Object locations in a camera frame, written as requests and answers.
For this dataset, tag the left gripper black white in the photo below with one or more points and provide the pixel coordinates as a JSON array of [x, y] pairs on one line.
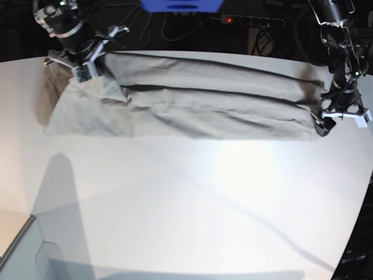
[[338, 102]]

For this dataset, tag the blue box at top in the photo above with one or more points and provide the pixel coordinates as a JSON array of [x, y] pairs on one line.
[[169, 6]]

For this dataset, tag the grey t-shirt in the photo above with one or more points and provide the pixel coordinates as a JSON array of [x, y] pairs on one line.
[[142, 95]]

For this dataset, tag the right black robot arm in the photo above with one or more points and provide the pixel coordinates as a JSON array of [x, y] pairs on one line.
[[48, 14]]

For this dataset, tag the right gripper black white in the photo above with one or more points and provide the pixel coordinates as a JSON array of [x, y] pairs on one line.
[[83, 45]]

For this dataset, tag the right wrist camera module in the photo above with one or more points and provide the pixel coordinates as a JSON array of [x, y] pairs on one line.
[[85, 72]]

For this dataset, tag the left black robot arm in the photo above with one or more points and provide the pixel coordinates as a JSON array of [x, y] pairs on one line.
[[348, 49]]

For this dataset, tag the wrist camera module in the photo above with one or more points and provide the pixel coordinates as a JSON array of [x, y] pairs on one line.
[[363, 119], [85, 72]]

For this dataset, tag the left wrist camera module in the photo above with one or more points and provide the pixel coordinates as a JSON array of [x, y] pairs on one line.
[[363, 119]]

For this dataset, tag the black power strip red light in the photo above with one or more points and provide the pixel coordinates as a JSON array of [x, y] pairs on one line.
[[251, 21]]

